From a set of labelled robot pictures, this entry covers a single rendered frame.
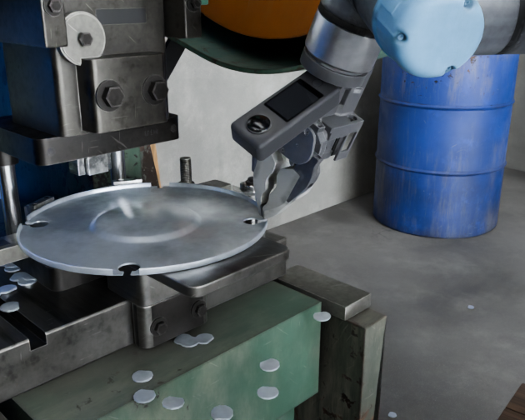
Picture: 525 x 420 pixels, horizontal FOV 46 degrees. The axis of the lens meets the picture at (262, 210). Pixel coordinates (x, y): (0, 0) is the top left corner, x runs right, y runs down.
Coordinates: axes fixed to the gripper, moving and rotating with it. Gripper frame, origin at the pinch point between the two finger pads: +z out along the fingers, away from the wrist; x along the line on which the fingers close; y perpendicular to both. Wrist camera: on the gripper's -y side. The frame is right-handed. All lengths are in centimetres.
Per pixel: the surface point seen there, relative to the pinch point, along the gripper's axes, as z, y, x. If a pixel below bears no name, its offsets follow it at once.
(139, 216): 5.2, -10.2, 9.4
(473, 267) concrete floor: 90, 171, 6
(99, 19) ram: -13.9, -11.4, 21.8
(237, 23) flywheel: -6.0, 23.8, 33.3
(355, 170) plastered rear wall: 113, 211, 89
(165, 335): 14.2, -12.2, -1.8
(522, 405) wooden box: 32, 47, -36
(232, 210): 3.4, 0.0, 4.2
